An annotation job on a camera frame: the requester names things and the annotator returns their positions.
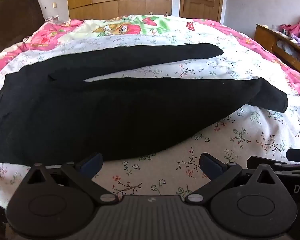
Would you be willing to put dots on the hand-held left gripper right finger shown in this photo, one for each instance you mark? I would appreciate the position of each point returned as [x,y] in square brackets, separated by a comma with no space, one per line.
[210,165]

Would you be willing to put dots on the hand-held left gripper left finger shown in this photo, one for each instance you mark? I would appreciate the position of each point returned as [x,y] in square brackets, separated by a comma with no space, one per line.
[93,163]

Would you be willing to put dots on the black pants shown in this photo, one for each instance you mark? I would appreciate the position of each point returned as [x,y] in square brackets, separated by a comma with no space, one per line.
[115,110]

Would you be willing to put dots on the floral printed blanket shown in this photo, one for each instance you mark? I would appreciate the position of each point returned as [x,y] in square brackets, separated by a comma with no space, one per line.
[240,130]

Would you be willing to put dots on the wooden side shelf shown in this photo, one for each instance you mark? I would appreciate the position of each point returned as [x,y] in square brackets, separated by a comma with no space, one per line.
[265,37]

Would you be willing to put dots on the white clutter behind headboard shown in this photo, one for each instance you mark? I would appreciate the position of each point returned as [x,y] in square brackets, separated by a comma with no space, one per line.
[51,19]

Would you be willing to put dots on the dark brown headboard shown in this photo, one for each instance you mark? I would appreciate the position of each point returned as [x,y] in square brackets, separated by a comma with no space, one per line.
[12,22]

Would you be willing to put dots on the wooden door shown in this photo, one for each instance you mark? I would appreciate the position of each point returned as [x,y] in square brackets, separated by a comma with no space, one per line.
[202,2]

